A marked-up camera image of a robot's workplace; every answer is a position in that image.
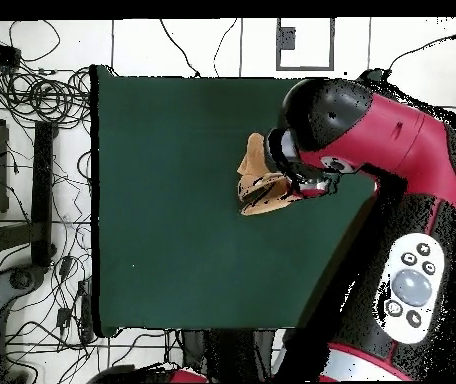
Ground tan terry towel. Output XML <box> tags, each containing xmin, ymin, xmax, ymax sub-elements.
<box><xmin>235</xmin><ymin>132</ymin><xmax>305</xmax><ymax>217</ymax></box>

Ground dark green table cloth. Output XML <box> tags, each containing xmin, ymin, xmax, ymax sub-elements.
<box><xmin>89</xmin><ymin>63</ymin><xmax>385</xmax><ymax>339</ymax></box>

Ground small grey box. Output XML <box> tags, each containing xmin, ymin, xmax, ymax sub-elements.
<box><xmin>277</xmin><ymin>26</ymin><xmax>296</xmax><ymax>51</ymax></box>

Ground black metal stand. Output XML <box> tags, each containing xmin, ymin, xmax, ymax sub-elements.
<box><xmin>0</xmin><ymin>120</ymin><xmax>58</xmax><ymax>268</ymax></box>

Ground grey chair base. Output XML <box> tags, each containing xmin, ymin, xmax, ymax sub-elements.
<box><xmin>0</xmin><ymin>263</ymin><xmax>47</xmax><ymax>321</ymax></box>

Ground grey rectangular floor frame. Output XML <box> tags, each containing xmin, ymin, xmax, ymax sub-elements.
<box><xmin>275</xmin><ymin>17</ymin><xmax>335</xmax><ymax>72</ymax></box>

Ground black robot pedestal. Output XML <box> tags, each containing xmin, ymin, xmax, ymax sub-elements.
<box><xmin>179</xmin><ymin>329</ymin><xmax>285</xmax><ymax>383</ymax></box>

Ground coiled black cables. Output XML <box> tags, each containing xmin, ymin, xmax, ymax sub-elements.
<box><xmin>0</xmin><ymin>67</ymin><xmax>91</xmax><ymax>125</ymax></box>

